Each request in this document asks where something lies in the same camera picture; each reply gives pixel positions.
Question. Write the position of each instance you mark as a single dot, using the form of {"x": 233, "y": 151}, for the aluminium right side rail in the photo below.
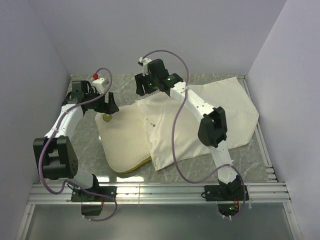
{"x": 254, "y": 162}

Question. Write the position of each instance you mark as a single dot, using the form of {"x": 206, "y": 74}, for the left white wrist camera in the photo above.
{"x": 99, "y": 84}

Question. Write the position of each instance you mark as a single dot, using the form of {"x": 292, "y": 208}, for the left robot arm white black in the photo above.
{"x": 54, "y": 154}

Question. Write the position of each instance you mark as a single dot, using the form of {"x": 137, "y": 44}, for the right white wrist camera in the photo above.
{"x": 144, "y": 63}

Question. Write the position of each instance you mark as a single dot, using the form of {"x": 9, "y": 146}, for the cream quilted pillow yellow edge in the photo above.
{"x": 124, "y": 139}

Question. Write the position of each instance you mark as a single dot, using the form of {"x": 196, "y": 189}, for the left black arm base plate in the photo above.
{"x": 109, "y": 192}

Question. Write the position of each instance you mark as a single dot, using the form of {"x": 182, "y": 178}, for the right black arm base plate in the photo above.
{"x": 217, "y": 193}

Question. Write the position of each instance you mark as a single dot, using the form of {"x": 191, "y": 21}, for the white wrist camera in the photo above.
{"x": 99, "y": 84}
{"x": 144, "y": 63}

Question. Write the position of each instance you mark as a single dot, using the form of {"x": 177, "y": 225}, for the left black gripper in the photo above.
{"x": 109, "y": 108}

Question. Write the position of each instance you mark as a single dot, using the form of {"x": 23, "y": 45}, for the aluminium front mounting rail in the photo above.
{"x": 161, "y": 194}

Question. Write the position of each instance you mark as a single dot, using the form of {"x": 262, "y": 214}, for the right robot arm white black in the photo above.
{"x": 212, "y": 130}

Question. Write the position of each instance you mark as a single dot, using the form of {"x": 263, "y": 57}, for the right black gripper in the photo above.
{"x": 140, "y": 80}

